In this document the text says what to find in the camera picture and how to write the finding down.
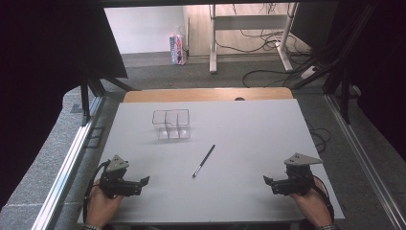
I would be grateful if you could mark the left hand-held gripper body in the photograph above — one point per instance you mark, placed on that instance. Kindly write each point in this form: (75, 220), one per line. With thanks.
(115, 187)

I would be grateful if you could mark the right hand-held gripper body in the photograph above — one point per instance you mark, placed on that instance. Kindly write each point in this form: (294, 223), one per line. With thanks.
(295, 185)

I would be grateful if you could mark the clear plastic organizer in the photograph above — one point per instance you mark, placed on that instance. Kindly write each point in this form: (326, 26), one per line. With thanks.
(172, 126)

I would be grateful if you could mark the black pen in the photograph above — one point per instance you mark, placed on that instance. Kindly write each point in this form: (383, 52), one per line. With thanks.
(203, 161)

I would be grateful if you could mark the person's left hand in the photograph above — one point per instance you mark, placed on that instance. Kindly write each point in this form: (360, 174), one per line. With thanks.
(100, 209)

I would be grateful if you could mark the person's right hand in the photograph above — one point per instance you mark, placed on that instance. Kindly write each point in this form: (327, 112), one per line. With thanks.
(314, 206)

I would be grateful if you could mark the black metal stand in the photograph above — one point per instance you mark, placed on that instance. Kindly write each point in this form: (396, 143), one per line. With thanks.
(343, 76)
(91, 91)

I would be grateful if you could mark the white power strip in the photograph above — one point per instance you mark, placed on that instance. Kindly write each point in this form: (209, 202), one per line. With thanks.
(309, 72)

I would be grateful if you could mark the pink and white carton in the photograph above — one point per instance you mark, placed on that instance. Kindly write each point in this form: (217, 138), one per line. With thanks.
(177, 49)

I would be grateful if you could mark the black curtain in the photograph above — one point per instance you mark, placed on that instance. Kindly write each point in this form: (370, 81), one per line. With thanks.
(383, 64)
(48, 64)

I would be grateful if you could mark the aluminium rail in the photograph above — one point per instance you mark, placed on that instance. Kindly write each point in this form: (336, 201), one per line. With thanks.
(68, 163)
(364, 159)

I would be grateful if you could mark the white desk frame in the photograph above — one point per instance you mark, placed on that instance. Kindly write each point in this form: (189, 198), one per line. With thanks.
(252, 22)

